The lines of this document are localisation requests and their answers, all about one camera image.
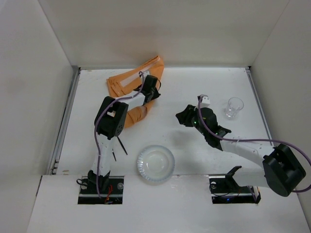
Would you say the orange cloth napkin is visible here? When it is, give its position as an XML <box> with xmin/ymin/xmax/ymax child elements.
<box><xmin>106</xmin><ymin>56</ymin><xmax>164</xmax><ymax>128</ymax></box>

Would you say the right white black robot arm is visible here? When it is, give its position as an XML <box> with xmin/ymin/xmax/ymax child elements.
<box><xmin>176</xmin><ymin>105</ymin><xmax>306</xmax><ymax>197</ymax></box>

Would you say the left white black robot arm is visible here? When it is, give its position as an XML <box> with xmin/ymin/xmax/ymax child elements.
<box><xmin>87</xmin><ymin>73</ymin><xmax>161</xmax><ymax>192</ymax></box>

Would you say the clear plastic cup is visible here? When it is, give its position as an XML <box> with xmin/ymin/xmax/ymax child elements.
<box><xmin>225</xmin><ymin>97</ymin><xmax>244</xmax><ymax>118</ymax></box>

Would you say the clear plastic plate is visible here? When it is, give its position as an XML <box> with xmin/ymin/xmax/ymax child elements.
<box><xmin>137</xmin><ymin>145</ymin><xmax>175</xmax><ymax>183</ymax></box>

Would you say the black plastic knife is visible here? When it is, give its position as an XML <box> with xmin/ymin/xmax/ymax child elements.
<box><xmin>117</xmin><ymin>136</ymin><xmax>128</xmax><ymax>155</ymax></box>

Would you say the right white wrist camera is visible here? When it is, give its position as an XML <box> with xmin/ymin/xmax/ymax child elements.
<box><xmin>198</xmin><ymin>95</ymin><xmax>210</xmax><ymax>108</ymax></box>

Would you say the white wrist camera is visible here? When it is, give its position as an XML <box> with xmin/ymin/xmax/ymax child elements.
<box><xmin>198</xmin><ymin>95</ymin><xmax>210</xmax><ymax>108</ymax></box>
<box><xmin>143</xmin><ymin>71</ymin><xmax>150</xmax><ymax>77</ymax></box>

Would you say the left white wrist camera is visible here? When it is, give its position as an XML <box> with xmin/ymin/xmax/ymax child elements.
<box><xmin>143</xmin><ymin>71</ymin><xmax>150</xmax><ymax>77</ymax></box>

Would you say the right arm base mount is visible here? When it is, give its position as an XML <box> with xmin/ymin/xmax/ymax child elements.
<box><xmin>209</xmin><ymin>166</ymin><xmax>261</xmax><ymax>204</ymax></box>

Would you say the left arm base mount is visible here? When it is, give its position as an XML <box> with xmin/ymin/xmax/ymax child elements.
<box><xmin>76</xmin><ymin>176</ymin><xmax>124</xmax><ymax>205</ymax></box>

